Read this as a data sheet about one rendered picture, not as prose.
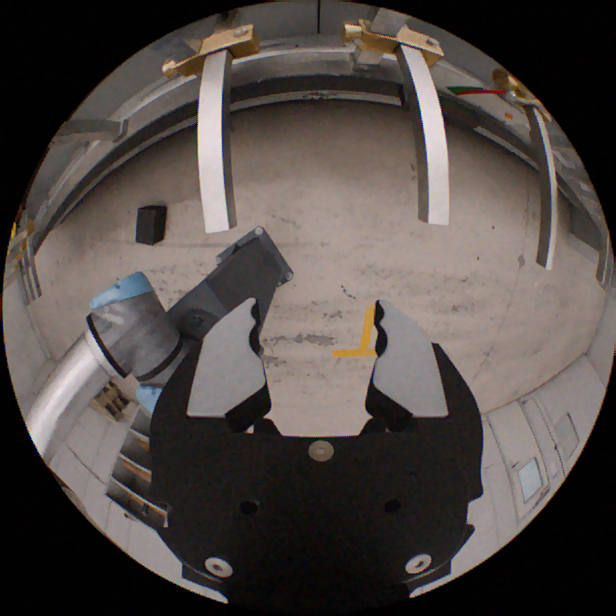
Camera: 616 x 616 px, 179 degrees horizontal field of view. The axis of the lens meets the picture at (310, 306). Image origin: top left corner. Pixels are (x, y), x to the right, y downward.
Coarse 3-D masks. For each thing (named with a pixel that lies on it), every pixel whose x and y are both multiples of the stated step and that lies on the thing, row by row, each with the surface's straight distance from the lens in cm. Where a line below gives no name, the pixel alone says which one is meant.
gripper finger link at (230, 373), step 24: (240, 312) 11; (216, 336) 10; (240, 336) 9; (216, 360) 9; (240, 360) 8; (216, 384) 8; (240, 384) 7; (264, 384) 7; (192, 408) 7; (216, 408) 7; (240, 408) 7; (264, 408) 8; (240, 432) 8
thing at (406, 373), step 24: (384, 312) 11; (384, 336) 10; (408, 336) 10; (384, 360) 8; (408, 360) 9; (432, 360) 9; (384, 384) 7; (408, 384) 8; (432, 384) 8; (384, 408) 8; (408, 408) 7; (432, 408) 7
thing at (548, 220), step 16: (528, 112) 49; (544, 128) 49; (544, 144) 45; (544, 160) 45; (544, 176) 44; (544, 192) 44; (544, 208) 43; (544, 224) 43; (544, 240) 43; (544, 256) 43
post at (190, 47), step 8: (176, 32) 33; (184, 32) 35; (160, 40) 33; (168, 40) 33; (176, 40) 33; (184, 40) 34; (192, 40) 36; (152, 48) 34; (160, 48) 34; (168, 48) 34; (176, 48) 35; (184, 48) 35; (192, 48) 35; (168, 56) 36; (176, 56) 36; (184, 56) 36; (200, 72) 41
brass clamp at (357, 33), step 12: (348, 24) 36; (360, 24) 36; (348, 36) 35; (360, 36) 35; (372, 36) 35; (384, 36) 35; (396, 36) 36; (408, 36) 38; (420, 36) 40; (360, 48) 37; (372, 48) 37; (384, 48) 37; (396, 48) 37; (420, 48) 37; (432, 48) 38; (432, 60) 40
